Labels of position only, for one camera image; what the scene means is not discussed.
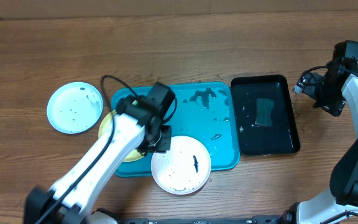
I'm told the yellow plate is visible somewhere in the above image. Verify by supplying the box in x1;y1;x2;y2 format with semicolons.
98;110;144;162

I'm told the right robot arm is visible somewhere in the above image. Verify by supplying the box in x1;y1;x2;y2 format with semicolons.
272;56;358;224

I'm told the black plastic tray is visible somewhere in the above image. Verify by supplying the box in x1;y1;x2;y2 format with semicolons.
231;75;301;156

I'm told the dark green sponge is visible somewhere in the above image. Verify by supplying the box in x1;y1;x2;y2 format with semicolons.
255;98;274;126

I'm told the white plate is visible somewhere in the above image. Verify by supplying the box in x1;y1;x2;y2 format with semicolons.
151;136;211;195

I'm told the light blue plate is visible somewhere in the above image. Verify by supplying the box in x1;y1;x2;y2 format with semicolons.
47;82;103;134

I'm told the teal plastic tray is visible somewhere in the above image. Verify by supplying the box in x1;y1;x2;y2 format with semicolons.
110;81;241;178

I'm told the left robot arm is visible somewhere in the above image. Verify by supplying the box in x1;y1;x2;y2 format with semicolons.
24;96;177;223

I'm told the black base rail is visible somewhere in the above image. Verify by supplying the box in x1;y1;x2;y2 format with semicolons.
85;215;291;224

